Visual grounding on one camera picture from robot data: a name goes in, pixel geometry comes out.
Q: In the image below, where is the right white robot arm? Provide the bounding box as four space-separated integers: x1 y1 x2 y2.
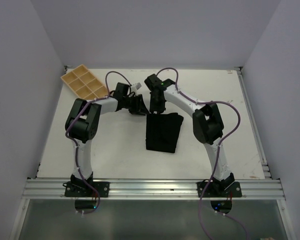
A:
144 74 235 197

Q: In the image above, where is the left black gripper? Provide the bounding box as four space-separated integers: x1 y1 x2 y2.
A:
123 94 149 115

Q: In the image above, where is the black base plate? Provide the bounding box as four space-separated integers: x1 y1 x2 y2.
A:
202 181 243 198
62 181 110 198

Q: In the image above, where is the black underwear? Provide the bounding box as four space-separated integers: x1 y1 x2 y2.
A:
145 112 184 154

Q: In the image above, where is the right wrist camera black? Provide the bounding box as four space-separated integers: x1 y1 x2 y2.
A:
144 74 163 92

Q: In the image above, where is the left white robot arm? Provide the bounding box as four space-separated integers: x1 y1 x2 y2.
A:
65 82 149 197

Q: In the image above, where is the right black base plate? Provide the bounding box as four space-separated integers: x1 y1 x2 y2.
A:
202 181 243 198

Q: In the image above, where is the purple cable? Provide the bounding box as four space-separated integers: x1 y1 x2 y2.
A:
156 67 248 240
64 71 133 215

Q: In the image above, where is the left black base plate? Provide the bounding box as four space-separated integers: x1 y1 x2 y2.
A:
62 181 110 198

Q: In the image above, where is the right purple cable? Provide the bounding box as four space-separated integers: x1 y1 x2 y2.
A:
156 67 248 240

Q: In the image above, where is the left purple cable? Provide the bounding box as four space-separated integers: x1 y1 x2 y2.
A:
64 71 133 215

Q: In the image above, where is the wooden compartment tray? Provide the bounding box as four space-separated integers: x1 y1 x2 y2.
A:
61 64 108 101

